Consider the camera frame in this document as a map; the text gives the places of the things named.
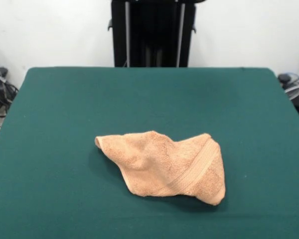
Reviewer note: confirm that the black power adapter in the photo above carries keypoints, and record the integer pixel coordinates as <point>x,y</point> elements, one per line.
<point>0,71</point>
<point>284,78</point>

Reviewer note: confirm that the peach terry towel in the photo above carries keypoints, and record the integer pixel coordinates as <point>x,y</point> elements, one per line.
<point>164,161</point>

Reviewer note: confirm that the dark green table cloth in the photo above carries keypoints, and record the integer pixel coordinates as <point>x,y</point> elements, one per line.
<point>64,124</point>

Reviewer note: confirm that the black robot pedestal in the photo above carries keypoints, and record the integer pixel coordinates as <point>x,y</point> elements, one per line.
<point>152,37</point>

